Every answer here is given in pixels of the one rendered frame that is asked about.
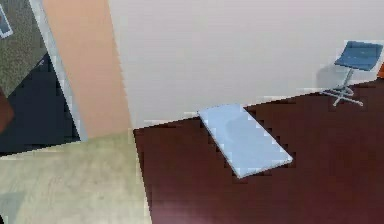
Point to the pale blue table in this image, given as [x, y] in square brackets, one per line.
[245, 140]

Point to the orange room door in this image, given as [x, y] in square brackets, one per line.
[88, 66]

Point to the blue swivel chair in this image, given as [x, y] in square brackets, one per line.
[358, 56]

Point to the dark brown furniture piece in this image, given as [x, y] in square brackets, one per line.
[4, 111]

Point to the orange furniture piece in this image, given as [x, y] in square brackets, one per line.
[381, 70]

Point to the framed wall picture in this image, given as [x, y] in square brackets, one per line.
[3, 23]

